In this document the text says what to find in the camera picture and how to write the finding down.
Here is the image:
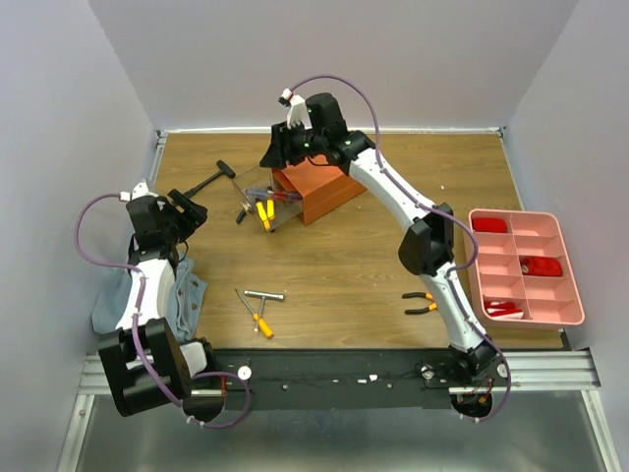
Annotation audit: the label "red handled screwdriver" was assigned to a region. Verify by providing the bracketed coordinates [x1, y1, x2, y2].
[271, 192, 302, 202]

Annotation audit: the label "grey handled screwdriver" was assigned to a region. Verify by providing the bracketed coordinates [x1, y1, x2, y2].
[245, 188, 275, 200]

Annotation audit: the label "orange drawer cabinet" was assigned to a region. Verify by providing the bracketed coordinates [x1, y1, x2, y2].
[272, 161, 366, 226]

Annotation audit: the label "small yellow handled screwdriver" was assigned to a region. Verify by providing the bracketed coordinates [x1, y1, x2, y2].
[266, 199, 275, 220]

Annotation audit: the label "clear top drawer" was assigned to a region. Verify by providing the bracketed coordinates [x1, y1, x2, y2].
[233, 166, 303, 233]

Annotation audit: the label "metal T-handle wrench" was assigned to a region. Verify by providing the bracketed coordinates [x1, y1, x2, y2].
[244, 290, 285, 319]

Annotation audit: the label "orange handled screwdriver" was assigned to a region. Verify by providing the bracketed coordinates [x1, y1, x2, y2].
[235, 289, 274, 339]

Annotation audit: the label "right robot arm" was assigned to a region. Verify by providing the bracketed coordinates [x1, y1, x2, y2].
[259, 89, 496, 385]

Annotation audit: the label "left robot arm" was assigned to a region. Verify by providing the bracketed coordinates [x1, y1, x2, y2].
[98, 182, 218, 417]

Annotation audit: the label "black rubber mallet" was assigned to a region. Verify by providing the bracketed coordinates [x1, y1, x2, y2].
[184, 159, 236, 198]

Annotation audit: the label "blue cloth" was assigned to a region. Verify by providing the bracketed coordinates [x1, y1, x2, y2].
[91, 257, 207, 342]

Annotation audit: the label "red item top compartment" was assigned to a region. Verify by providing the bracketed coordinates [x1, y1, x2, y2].
[472, 216, 508, 234]

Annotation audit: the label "pink compartment tray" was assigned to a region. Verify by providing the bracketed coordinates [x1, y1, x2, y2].
[468, 208, 585, 329]

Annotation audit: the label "red white item in tray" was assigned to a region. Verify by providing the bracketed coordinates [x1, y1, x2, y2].
[484, 301, 524, 320]

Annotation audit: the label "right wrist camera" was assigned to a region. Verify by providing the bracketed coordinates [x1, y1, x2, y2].
[278, 88, 308, 129]

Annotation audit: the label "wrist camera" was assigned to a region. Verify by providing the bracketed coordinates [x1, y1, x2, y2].
[278, 88, 308, 129]
[118, 179, 157, 204]

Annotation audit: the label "blue handled cutting pliers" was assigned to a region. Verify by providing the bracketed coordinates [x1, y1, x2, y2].
[236, 209, 249, 225]

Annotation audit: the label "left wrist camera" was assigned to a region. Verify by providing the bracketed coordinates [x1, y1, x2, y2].
[118, 179, 157, 204]

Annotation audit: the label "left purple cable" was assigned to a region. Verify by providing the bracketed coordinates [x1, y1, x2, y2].
[73, 194, 253, 430]

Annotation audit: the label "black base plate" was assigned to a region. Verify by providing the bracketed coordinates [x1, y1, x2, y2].
[215, 348, 507, 411]

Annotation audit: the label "orange handled pliers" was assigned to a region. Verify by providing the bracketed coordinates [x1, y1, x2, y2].
[401, 291, 438, 316]

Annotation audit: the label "aluminium rail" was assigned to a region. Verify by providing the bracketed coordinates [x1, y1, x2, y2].
[79, 350, 600, 395]

